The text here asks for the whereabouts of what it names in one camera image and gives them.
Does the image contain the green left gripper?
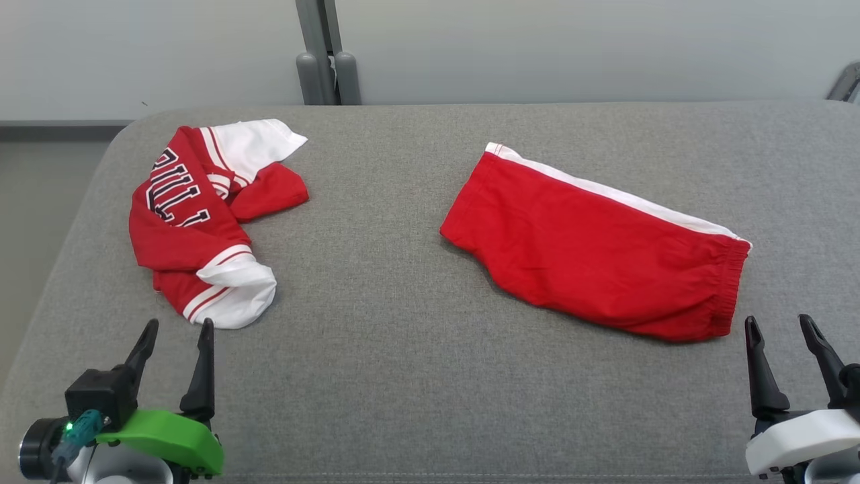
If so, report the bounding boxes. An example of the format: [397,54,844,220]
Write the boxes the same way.
[94,319,224,477]

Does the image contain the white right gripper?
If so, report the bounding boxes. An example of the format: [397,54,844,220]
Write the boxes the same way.
[744,314,860,479]

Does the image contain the red white jersey shirt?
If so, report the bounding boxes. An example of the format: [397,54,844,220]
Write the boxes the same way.
[129,119,310,330]

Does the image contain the red shorts white side stripe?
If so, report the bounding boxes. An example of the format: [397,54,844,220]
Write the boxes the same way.
[440,142,752,344]

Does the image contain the grey fabric sofa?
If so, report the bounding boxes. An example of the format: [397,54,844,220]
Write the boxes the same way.
[0,101,860,484]

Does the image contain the dark grey baseboard strip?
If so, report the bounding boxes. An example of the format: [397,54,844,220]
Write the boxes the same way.
[0,120,135,142]

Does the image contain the left camera cable teal plug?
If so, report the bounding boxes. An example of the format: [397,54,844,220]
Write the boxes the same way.
[50,410,105,484]

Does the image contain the grey metal frame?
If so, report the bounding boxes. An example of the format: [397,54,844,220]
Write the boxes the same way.
[826,62,860,105]

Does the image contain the grey partition post with feet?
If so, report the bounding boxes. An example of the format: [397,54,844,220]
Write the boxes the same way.
[296,0,362,106]

